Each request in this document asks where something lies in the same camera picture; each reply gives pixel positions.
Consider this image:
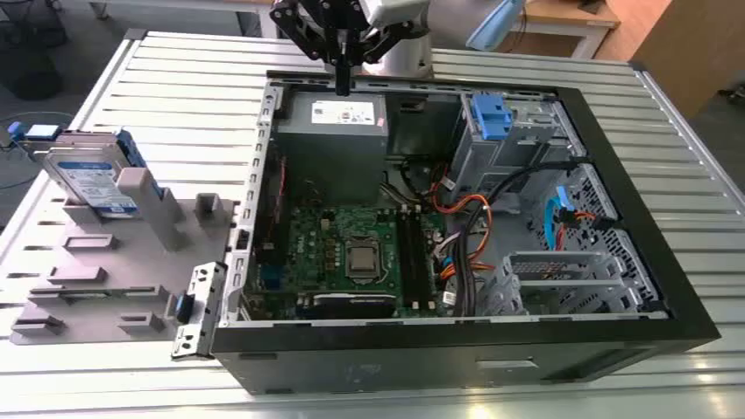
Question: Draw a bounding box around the orange wire bundle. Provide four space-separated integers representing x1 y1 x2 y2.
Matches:
433 194 494 263

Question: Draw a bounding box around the black cable bundle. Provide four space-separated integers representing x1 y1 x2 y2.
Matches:
455 160 586 316

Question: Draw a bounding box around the green RAM stick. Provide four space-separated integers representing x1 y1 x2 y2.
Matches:
29 285 158 302

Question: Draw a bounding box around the black bin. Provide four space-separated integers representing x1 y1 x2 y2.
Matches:
0 38 65 102

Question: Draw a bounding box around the blue bracket latch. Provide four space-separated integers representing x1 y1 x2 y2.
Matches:
173 293 197 325

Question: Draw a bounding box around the green motherboard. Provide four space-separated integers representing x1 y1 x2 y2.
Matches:
246 203 461 320

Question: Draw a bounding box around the orange power wire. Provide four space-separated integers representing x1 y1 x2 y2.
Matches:
558 210 619 229

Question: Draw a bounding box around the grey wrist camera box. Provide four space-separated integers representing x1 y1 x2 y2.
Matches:
360 0 430 28

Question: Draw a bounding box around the grey optical drive cage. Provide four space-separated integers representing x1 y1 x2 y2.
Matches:
451 91 577 189

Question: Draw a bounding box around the black graphics card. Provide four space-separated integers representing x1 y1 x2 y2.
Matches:
294 291 401 320

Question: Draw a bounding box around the blue data wire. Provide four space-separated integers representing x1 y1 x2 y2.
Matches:
546 185 574 252

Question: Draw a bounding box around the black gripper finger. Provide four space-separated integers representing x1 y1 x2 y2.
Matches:
344 21 431 96
269 2 345 96

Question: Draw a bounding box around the wooden cabinet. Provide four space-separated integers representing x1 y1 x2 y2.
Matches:
630 0 745 119

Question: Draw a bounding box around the grey parts rack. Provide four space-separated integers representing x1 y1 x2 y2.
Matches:
9 168 241 347

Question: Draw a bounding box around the hard disk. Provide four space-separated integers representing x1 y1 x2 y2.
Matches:
5 121 161 219

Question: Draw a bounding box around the black RAM slot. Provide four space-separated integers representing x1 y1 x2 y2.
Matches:
397 204 421 309
409 204 437 309

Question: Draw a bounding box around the white table frame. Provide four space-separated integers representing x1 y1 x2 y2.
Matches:
86 0 280 40

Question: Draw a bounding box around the CPU socket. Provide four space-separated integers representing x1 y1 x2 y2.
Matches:
341 234 390 285

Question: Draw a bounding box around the blue drive latch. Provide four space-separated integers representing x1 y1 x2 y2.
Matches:
473 93 514 141

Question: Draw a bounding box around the silver CPU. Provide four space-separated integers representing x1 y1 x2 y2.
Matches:
346 244 381 272

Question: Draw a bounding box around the wooden desk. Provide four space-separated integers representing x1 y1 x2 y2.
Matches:
505 0 621 60

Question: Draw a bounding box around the grey power supply unit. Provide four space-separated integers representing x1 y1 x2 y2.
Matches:
273 92 390 206

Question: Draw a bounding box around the red wire with white plug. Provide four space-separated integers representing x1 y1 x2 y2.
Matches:
262 155 289 251

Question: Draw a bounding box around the black PC case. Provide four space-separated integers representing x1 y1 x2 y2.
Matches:
208 69 722 396

